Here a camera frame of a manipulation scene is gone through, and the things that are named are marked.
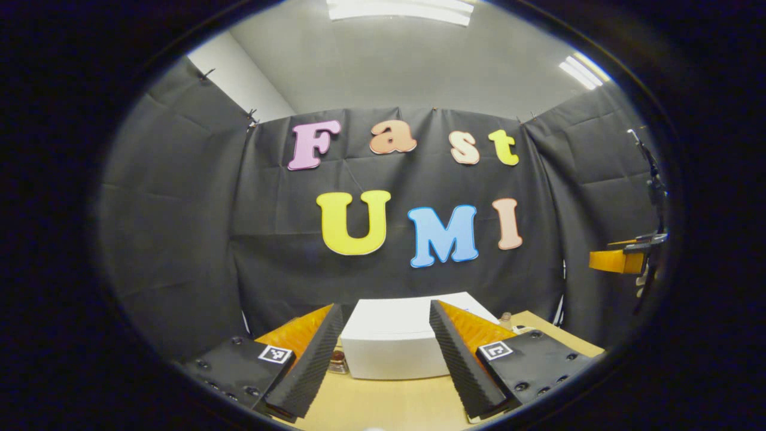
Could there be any white microwave oven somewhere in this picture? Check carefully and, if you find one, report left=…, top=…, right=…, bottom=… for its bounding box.
left=340, top=292, right=500, bottom=380

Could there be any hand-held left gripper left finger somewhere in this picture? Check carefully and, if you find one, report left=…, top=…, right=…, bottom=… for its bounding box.
left=177, top=303, right=345, bottom=421

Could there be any ceiling light panel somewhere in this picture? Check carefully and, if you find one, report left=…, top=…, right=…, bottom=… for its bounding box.
left=560, top=53, right=612, bottom=90

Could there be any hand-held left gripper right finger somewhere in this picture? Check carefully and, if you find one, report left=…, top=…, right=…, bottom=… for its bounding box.
left=429, top=299, right=605, bottom=420

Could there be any long ceiling light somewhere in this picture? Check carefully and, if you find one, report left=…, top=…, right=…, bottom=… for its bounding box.
left=327, top=0, right=475, bottom=26

